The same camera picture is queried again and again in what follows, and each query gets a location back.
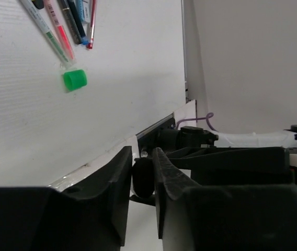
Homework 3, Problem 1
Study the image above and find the light blue mechanical pencil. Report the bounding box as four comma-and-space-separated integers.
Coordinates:
76, 0, 91, 24

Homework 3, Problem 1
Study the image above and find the clear pink pen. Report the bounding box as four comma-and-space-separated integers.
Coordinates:
43, 0, 75, 63

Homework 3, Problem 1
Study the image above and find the green highlighter cap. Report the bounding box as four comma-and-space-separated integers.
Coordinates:
63, 70, 87, 92

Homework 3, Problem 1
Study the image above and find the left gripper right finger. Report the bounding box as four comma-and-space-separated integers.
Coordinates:
153, 148, 297, 250

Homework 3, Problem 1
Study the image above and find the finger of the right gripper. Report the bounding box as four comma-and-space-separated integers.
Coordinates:
167, 147, 297, 186

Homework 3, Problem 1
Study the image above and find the aluminium rail right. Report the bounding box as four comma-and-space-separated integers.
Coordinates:
181, 1, 191, 103

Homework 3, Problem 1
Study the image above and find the black green highlighter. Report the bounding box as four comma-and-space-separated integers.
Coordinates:
132, 158, 155, 199

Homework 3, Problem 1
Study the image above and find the clear green pen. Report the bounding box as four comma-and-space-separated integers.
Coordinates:
20, 0, 72, 67

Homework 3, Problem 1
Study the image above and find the black blue pen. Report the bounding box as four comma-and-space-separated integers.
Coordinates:
58, 0, 88, 45

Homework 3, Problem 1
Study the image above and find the clear red pen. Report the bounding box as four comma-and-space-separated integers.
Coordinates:
86, 0, 97, 50

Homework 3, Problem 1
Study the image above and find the yellow utility knife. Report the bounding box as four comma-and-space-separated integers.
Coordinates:
31, 0, 44, 10

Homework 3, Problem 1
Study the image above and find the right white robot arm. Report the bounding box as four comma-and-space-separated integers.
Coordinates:
167, 130, 297, 186

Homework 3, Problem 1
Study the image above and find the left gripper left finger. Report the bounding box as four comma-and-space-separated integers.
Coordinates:
0, 146, 132, 250

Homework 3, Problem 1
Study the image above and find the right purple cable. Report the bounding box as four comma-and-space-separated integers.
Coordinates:
174, 112, 219, 131

